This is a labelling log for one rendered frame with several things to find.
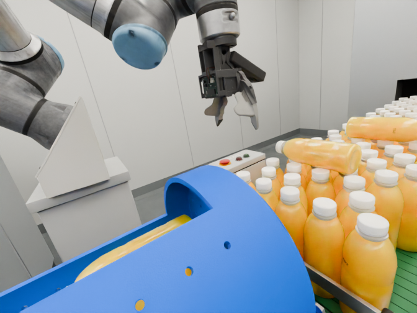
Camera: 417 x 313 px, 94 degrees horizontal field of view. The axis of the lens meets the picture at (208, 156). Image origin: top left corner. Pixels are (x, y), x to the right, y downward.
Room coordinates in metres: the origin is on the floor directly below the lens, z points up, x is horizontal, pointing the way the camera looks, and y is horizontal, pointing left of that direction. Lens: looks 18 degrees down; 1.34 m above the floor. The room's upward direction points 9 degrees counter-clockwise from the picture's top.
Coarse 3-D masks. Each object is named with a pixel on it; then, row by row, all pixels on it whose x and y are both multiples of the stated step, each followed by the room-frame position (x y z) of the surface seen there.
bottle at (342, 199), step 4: (344, 188) 0.38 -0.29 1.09; (348, 188) 0.37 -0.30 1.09; (364, 188) 0.36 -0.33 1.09; (340, 192) 0.39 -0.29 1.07; (344, 192) 0.38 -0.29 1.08; (348, 192) 0.37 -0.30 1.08; (336, 196) 0.39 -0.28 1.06; (340, 196) 0.38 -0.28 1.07; (344, 196) 0.37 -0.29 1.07; (348, 196) 0.36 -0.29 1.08; (336, 200) 0.38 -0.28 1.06; (340, 200) 0.37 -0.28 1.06; (344, 200) 0.37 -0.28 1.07; (348, 200) 0.36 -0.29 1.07; (336, 204) 0.38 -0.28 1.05; (340, 204) 0.37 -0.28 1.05; (344, 204) 0.36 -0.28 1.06; (336, 208) 0.38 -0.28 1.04; (340, 208) 0.37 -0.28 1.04; (336, 212) 0.38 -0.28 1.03; (340, 212) 0.37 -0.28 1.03
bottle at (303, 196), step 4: (284, 184) 0.44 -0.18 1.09; (300, 184) 0.42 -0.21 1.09; (300, 188) 0.42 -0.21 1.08; (300, 192) 0.42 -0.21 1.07; (304, 192) 0.42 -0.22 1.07; (300, 196) 0.41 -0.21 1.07; (304, 196) 0.41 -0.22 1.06; (300, 200) 0.41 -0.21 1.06; (304, 200) 0.41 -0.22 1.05; (304, 204) 0.41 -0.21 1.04
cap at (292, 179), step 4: (284, 176) 0.44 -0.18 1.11; (288, 176) 0.44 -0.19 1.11; (292, 176) 0.43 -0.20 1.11; (296, 176) 0.43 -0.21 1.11; (284, 180) 0.44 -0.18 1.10; (288, 180) 0.43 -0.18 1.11; (292, 180) 0.42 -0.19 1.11; (296, 180) 0.42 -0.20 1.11; (288, 184) 0.43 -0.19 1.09; (292, 184) 0.42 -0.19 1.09; (296, 184) 0.42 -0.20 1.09
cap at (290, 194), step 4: (284, 188) 0.38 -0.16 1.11; (288, 188) 0.38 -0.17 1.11; (292, 188) 0.38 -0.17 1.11; (296, 188) 0.38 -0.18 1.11; (280, 192) 0.38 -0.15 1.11; (284, 192) 0.37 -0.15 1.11; (288, 192) 0.37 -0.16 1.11; (292, 192) 0.36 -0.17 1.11; (296, 192) 0.36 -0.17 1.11; (284, 196) 0.36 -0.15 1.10; (288, 196) 0.36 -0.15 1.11; (292, 196) 0.35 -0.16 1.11; (296, 196) 0.36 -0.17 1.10; (284, 200) 0.36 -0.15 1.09; (288, 200) 0.36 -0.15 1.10; (292, 200) 0.36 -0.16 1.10; (296, 200) 0.36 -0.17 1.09
